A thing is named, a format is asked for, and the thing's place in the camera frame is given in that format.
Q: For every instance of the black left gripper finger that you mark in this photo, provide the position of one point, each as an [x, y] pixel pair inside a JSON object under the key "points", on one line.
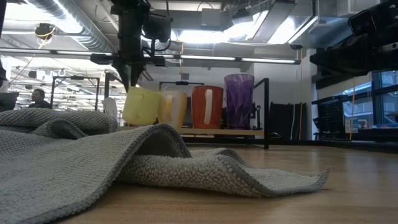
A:
{"points": [[135, 76], [122, 77]]}

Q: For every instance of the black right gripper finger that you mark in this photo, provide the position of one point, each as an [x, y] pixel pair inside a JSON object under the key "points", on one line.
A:
{"points": [[329, 60]]}

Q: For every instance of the small pale yellow cup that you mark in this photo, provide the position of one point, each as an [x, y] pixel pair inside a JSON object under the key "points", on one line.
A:
{"points": [[141, 107]]}

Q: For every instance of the yellow and white mug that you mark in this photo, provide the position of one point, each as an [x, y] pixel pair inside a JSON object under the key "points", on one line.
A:
{"points": [[175, 109]]}

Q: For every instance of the purple marbled tumbler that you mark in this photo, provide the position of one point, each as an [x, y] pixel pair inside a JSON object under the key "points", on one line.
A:
{"points": [[239, 102]]}

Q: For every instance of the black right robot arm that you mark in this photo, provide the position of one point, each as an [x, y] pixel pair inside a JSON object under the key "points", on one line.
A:
{"points": [[388, 9]]}

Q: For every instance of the white chair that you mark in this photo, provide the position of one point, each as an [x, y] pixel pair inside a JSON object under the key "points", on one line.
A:
{"points": [[110, 107]]}

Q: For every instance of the black perforated rack cart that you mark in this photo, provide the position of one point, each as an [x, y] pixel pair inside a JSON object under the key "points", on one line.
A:
{"points": [[331, 116]]}

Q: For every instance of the black upright panel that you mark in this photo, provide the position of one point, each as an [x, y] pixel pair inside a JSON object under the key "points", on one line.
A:
{"points": [[283, 119]]}

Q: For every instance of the long ceiling light strip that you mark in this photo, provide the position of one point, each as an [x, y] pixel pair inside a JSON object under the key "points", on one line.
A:
{"points": [[217, 58]]}

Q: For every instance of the person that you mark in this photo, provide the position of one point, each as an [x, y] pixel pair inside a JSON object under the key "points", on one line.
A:
{"points": [[38, 99]]}

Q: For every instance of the grey knitted towel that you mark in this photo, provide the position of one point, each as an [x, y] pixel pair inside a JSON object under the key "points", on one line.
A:
{"points": [[62, 161]]}

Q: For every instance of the dark screen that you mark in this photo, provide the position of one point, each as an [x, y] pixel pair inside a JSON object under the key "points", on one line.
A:
{"points": [[7, 101]]}

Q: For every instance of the thick black background frame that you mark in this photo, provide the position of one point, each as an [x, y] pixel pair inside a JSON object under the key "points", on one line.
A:
{"points": [[107, 90]]}

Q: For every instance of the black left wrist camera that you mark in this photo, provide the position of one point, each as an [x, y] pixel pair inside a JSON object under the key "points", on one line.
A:
{"points": [[158, 28]]}

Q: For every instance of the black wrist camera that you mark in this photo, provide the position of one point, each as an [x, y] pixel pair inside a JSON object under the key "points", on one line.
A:
{"points": [[158, 28], [362, 23]]}

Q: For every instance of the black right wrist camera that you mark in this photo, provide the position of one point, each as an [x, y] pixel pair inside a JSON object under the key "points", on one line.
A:
{"points": [[362, 23]]}

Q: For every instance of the black ceiling dome camera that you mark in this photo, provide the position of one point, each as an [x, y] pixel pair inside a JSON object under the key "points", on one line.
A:
{"points": [[296, 46]]}

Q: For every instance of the thin black background frame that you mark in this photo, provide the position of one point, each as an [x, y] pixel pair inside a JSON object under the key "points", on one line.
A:
{"points": [[77, 77]]}

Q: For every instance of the black background frame with camera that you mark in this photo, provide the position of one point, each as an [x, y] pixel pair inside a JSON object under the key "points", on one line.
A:
{"points": [[182, 83]]}

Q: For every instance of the grey square wall vent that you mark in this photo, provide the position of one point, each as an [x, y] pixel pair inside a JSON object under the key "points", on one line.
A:
{"points": [[185, 76]]}

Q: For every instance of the wooden shelf black frame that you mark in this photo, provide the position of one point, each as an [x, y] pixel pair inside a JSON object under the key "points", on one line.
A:
{"points": [[265, 112]]}

